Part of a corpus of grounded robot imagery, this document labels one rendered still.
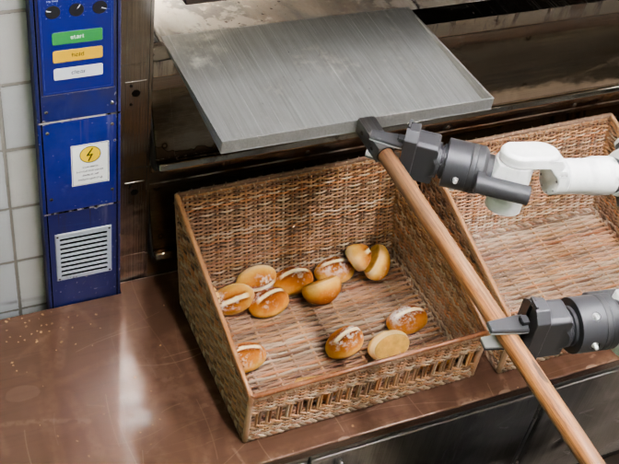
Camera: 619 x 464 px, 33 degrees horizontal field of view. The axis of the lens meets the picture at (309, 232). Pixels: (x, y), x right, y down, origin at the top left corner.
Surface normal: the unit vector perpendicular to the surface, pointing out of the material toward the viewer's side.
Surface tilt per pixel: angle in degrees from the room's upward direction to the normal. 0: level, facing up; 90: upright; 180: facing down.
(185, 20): 0
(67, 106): 90
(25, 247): 90
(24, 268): 90
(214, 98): 0
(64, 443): 0
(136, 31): 90
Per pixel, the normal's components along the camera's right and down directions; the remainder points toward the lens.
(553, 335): 0.25, 0.70
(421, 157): -0.22, 0.66
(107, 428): 0.13, -0.71
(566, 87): 0.41, 0.40
